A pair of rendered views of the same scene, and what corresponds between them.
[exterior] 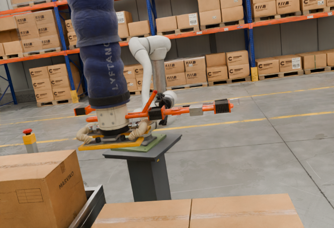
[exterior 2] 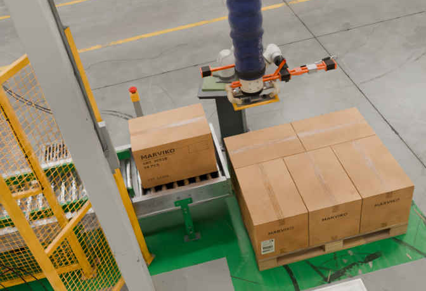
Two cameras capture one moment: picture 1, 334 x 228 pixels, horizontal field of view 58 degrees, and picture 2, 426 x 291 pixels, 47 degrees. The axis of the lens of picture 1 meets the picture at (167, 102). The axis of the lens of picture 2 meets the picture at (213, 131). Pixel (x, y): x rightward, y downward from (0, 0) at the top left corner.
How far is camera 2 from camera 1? 2.46 m
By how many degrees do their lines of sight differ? 30
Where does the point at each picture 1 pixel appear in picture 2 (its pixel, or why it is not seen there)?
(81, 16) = (246, 21)
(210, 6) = not seen: outside the picture
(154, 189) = (241, 116)
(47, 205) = (210, 150)
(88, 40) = (249, 37)
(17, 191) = (189, 146)
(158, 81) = not seen: hidden behind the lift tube
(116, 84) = (262, 61)
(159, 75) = not seen: hidden behind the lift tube
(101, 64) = (255, 51)
